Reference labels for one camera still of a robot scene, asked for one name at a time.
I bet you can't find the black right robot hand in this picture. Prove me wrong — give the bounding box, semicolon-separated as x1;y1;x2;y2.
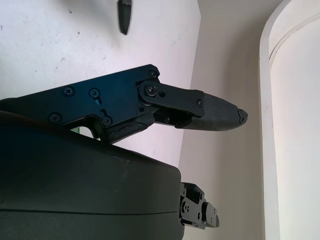
0;64;249;240

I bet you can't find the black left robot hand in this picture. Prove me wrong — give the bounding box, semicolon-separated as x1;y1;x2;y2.
116;0;134;35

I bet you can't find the white rounded pillar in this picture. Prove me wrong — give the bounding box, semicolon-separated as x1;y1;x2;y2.
258;0;320;240

